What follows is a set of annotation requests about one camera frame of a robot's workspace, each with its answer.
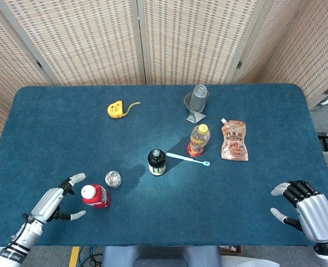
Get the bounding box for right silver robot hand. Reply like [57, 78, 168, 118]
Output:
[270, 180, 328, 243]

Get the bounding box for blue felt tablecloth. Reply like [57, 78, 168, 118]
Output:
[0, 83, 328, 248]

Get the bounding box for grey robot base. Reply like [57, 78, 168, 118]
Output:
[101, 245, 223, 267]

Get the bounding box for blue cable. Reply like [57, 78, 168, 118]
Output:
[77, 246, 97, 267]

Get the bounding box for yellow cap tea bottle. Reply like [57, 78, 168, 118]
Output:
[187, 123, 211, 158]

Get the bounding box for dark brown glass bottle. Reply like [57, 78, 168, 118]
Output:
[148, 149, 167, 176]

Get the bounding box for crumpled silver foil ball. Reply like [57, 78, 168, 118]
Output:
[105, 170, 123, 189]

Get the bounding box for orange spout pouch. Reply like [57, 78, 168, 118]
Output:
[220, 118, 249, 162]

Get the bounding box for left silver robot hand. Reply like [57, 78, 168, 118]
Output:
[31, 172, 86, 225]

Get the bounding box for red bottle white cap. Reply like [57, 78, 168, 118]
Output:
[81, 183, 111, 209]

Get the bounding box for white toothbrush blue head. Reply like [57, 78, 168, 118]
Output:
[165, 152, 211, 167]

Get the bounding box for brown cardboard box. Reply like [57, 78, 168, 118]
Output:
[219, 245, 242, 255]

